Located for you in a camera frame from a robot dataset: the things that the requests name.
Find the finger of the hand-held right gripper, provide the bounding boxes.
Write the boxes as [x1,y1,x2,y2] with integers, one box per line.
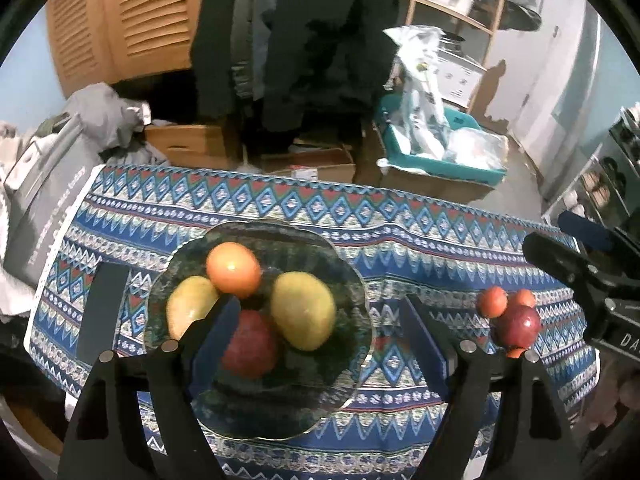
[522,232,616,306]
[557,210,640,256]

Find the white door with peeling paint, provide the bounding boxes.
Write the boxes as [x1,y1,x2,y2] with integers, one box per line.
[470,0,588,126]

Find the clear plastic bag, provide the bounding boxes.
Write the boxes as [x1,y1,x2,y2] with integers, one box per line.
[442,127,506,171]

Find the small cardboard box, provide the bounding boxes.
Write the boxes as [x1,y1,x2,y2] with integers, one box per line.
[257,142,357,183]

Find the grey jacket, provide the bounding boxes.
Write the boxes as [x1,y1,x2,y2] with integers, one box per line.
[230,0,281,101]

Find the small yellow fruit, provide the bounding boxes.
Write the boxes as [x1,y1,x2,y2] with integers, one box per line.
[166,276,222,341]

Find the grey clothing pile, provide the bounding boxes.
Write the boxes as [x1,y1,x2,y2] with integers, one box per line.
[65,82,171,166]

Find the grey tote bag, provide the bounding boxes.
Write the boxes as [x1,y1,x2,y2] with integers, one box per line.
[2,115,108,291]

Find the black hooded coat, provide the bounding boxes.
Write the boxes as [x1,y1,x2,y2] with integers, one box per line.
[190,0,401,133]

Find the white shoe rack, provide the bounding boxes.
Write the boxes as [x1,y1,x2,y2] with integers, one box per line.
[542,105,640,241]

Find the red apple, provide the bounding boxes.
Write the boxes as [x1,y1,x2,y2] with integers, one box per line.
[222,310,279,380]
[495,305,542,350]

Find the teal plastic bin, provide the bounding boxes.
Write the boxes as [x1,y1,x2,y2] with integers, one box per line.
[375,95,508,188]

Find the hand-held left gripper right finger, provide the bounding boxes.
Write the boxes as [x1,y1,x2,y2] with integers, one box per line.
[405,294,583,480]

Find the green glass bowl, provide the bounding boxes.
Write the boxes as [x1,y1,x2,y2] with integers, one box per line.
[144,220,375,442]

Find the person's right hand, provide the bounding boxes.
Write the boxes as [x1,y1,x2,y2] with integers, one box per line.
[597,375,640,431]

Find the grey metal pipe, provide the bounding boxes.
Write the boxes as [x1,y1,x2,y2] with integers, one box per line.
[540,12,603,206]

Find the blue patterned tablecloth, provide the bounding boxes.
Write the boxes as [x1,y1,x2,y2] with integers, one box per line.
[24,162,601,476]

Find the large yellow apple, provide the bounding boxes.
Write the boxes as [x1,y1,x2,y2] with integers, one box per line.
[270,271,337,352]

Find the white perforated crate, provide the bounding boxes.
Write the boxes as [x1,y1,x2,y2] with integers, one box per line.
[437,50,488,111]

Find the shoe rack with shoes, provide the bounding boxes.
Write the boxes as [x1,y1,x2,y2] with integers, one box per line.
[565,107,640,221]

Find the grey hanging backpack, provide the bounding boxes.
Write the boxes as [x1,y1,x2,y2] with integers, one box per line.
[500,0,546,31]

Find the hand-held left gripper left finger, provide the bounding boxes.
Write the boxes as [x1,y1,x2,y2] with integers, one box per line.
[57,295,243,480]

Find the wooden louvered wardrobe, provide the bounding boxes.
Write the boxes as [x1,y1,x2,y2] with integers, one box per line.
[45,0,216,98]

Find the large cardboard box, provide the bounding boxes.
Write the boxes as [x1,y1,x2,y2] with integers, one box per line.
[357,125,496,206]

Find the large orange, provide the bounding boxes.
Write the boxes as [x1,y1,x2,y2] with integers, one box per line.
[206,242,263,298]

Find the wooden drawer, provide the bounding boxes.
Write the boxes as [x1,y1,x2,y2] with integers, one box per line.
[145,124,241,171]

